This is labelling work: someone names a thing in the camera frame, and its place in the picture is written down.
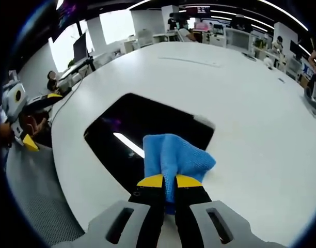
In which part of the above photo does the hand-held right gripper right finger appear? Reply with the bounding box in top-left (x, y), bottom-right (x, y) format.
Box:
top-left (175, 174), bottom-right (287, 248)

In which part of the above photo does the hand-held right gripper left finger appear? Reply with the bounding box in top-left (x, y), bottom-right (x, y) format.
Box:
top-left (52, 173), bottom-right (166, 248)

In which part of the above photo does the blue cleaning cloth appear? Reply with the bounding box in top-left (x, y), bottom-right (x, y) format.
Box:
top-left (142, 133), bottom-right (217, 215)

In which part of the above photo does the grey mesh chair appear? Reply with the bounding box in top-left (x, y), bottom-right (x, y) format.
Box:
top-left (5, 147), bottom-right (87, 246)

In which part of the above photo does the black monitor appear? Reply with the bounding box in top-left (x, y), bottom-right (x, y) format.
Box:
top-left (73, 32), bottom-right (90, 63)

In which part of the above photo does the white cabinet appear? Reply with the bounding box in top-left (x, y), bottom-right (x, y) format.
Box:
top-left (225, 27), bottom-right (253, 50)

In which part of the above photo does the black cable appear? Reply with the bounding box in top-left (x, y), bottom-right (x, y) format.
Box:
top-left (51, 76), bottom-right (85, 122)

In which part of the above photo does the dark wall screen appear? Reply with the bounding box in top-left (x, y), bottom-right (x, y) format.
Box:
top-left (55, 0), bottom-right (89, 35)

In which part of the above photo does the red wall screen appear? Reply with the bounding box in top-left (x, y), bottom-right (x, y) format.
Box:
top-left (185, 6), bottom-right (212, 15)

